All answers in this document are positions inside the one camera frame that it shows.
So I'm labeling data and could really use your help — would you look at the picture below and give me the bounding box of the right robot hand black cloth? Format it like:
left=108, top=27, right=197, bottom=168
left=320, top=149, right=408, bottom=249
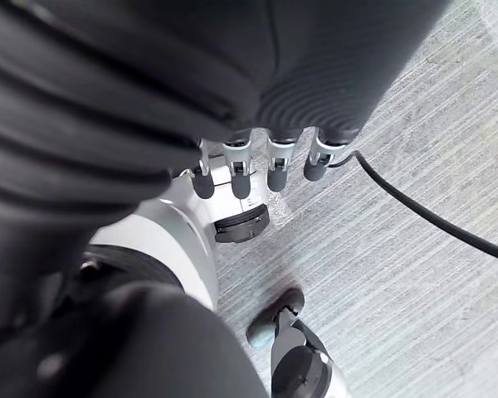
left=0, top=0, right=448, bottom=398

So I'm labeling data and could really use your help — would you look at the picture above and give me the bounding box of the silver robot leg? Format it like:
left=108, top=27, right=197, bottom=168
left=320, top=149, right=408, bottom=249
left=269, top=318, right=344, bottom=398
left=84, top=164, right=271, bottom=313

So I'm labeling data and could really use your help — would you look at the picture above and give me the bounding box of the dark robot foot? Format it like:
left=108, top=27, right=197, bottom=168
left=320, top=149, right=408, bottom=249
left=245, top=287, right=306, bottom=350

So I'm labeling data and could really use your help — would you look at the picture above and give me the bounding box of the black cable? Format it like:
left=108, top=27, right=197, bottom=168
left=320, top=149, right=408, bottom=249
left=327, top=149, right=498, bottom=267

